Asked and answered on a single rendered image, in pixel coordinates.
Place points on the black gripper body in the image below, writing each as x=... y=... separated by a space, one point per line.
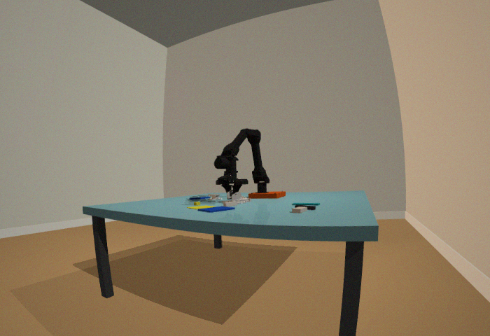
x=237 y=181

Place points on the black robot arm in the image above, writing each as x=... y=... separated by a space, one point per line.
x=227 y=159

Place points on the blue rectangular plate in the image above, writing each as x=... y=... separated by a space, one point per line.
x=216 y=209

